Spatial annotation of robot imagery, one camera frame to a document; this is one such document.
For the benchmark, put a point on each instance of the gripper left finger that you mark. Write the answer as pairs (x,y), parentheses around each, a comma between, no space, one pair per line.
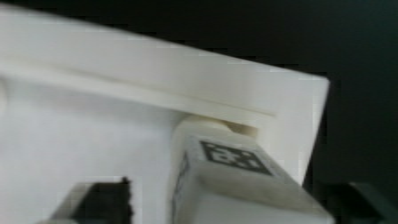
(97,204)

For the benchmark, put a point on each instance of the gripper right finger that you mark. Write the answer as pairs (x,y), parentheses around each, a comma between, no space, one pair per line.
(356,203)

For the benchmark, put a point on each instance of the white table leg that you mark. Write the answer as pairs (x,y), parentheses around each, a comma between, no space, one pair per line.
(230,187)

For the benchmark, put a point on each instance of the white square table top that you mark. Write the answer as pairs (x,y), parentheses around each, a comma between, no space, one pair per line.
(100,87)

